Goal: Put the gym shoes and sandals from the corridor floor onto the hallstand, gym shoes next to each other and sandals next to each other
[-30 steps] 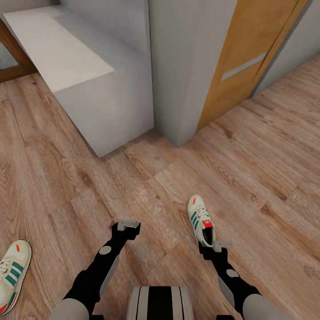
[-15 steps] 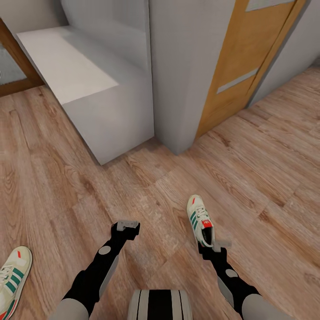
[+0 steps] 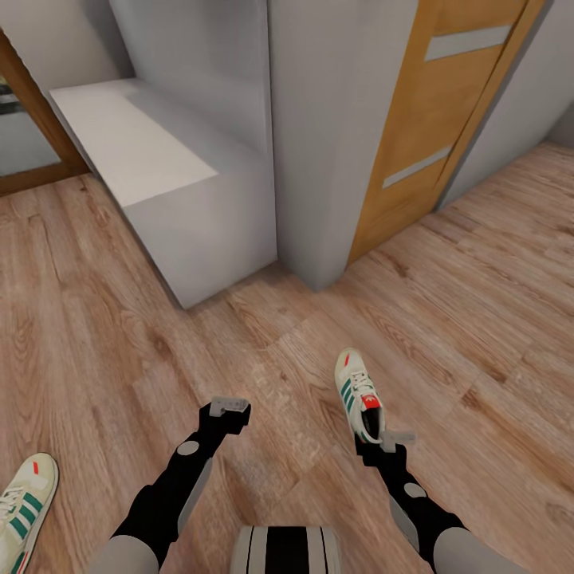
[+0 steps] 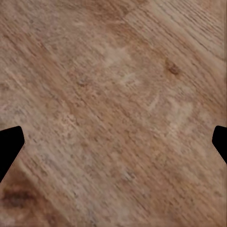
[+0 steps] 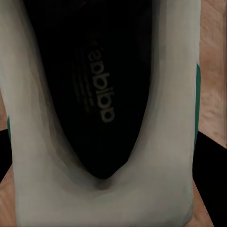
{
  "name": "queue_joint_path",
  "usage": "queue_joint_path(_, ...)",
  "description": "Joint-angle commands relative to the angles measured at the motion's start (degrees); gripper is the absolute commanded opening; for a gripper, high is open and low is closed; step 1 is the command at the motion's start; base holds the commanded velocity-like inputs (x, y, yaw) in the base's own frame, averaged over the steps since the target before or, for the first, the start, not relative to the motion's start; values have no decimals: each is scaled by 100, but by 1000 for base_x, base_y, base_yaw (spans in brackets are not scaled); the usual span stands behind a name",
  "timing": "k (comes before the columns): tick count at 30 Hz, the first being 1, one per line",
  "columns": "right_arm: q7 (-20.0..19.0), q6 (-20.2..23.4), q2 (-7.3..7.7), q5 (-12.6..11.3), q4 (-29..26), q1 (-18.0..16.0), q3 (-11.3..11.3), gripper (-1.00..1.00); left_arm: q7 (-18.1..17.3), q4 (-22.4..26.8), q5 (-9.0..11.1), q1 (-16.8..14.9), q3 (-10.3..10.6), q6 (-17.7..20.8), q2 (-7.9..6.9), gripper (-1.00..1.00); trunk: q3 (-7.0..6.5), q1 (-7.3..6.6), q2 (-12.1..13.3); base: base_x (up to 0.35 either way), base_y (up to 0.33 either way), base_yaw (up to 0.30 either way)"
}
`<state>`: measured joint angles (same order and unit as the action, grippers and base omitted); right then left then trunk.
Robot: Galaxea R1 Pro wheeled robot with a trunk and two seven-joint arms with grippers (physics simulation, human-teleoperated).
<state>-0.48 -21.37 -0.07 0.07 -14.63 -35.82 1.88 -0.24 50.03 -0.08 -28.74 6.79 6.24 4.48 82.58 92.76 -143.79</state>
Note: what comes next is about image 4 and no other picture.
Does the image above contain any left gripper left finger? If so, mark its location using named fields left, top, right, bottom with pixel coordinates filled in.
left=0, top=126, right=25, bottom=182

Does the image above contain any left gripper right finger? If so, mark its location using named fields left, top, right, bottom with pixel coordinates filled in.
left=212, top=126, right=227, bottom=164

